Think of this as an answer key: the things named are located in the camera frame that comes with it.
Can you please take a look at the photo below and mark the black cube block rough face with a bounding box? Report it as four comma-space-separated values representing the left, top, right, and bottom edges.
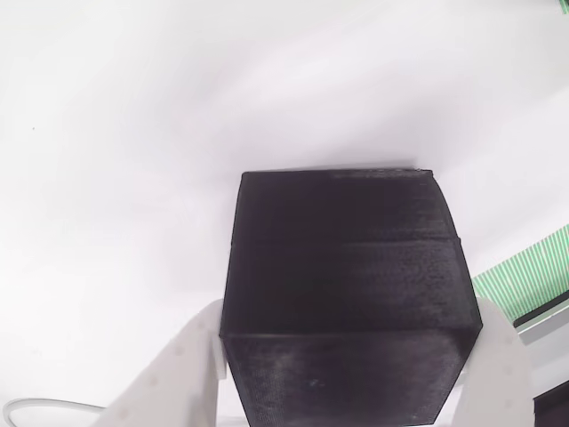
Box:
219, 167, 485, 427

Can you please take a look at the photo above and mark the black monitor panel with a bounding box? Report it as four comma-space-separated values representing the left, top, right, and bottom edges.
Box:
531, 385, 569, 427

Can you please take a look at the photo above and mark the green striped paper strip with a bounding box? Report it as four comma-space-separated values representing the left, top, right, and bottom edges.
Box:
472, 223, 569, 318

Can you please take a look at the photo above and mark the grey table edge rail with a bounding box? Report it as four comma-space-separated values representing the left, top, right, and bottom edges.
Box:
512, 296, 569, 349

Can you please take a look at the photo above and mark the white cable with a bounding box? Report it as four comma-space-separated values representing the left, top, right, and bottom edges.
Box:
0, 397, 110, 427

